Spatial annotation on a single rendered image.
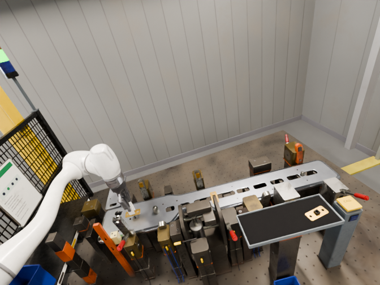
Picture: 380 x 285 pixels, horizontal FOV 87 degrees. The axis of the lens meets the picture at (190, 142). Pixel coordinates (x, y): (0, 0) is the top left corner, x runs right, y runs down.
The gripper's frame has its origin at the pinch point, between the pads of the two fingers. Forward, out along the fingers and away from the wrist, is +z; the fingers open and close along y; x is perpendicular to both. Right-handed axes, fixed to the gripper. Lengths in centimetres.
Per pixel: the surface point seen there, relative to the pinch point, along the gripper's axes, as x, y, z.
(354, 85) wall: 254, -132, 28
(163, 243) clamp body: 16.7, 23.2, 3.0
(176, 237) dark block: 23.8, 25.2, -1.6
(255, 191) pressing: 70, 4, 8
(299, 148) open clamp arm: 105, -12, -1
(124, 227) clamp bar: 0.8, 16.5, -6.2
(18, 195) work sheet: -54, -10, -20
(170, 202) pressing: 20.9, -4.2, 7.9
